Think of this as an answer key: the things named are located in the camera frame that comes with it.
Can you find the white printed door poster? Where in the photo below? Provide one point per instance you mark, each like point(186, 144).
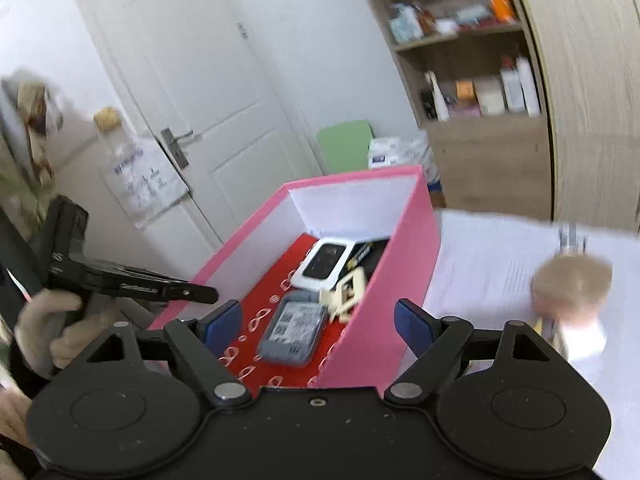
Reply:
point(140, 185)

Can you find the orange small box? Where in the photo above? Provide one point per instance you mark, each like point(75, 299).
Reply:
point(465, 91)

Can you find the yellow door hook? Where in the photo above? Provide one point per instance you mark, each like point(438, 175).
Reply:
point(107, 117)

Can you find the orange bottle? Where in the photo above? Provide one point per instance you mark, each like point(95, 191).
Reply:
point(500, 5)

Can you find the green board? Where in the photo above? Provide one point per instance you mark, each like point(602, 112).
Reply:
point(345, 147)

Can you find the white charger plug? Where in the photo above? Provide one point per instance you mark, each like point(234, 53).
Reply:
point(582, 340)

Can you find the dark small bottle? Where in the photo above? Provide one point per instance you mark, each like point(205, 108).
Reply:
point(427, 105)

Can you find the black and gold battery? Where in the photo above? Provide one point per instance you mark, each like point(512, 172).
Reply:
point(361, 255)

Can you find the white door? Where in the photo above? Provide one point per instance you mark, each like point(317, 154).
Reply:
point(200, 85)

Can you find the white and grey pocket router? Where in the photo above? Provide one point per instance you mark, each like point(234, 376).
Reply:
point(292, 332)

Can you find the white bottle with red cap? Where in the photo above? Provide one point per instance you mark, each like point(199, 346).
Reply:
point(511, 90)

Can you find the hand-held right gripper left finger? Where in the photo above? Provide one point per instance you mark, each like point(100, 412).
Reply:
point(225, 322)

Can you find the wooden bookshelf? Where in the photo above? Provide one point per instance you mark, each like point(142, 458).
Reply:
point(490, 160)

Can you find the hanging beige bag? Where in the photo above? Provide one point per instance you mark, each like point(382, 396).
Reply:
point(35, 110)

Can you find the light wooden wardrobe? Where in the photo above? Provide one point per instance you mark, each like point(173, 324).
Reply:
point(590, 110)

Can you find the rose gold case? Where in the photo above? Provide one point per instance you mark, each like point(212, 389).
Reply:
point(570, 285)

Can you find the black battery charger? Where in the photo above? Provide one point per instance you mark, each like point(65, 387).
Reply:
point(377, 257)

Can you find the teal packets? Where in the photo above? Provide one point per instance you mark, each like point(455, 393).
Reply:
point(406, 25)

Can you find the white round jar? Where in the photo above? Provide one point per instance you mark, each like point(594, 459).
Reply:
point(490, 97)

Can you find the cream hair claw clip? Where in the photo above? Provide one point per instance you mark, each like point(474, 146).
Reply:
point(334, 299)

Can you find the white printed tissue package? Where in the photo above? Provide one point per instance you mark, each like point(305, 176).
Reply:
point(395, 152)

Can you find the white patterned tablecloth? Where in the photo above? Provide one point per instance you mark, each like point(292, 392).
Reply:
point(490, 270)

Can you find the person's left forearm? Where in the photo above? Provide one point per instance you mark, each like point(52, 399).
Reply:
point(15, 420)

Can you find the white tall tube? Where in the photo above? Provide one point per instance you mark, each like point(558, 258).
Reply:
point(529, 87)

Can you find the pink cardboard box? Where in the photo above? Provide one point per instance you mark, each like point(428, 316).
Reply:
point(400, 270)

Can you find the person's left hand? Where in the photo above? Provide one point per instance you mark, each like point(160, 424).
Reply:
point(40, 320)

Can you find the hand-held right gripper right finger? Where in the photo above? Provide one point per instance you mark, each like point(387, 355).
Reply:
point(410, 325)

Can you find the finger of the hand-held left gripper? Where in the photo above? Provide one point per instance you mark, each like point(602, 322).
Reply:
point(195, 292)

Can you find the pink flat box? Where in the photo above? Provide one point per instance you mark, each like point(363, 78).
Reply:
point(465, 110)

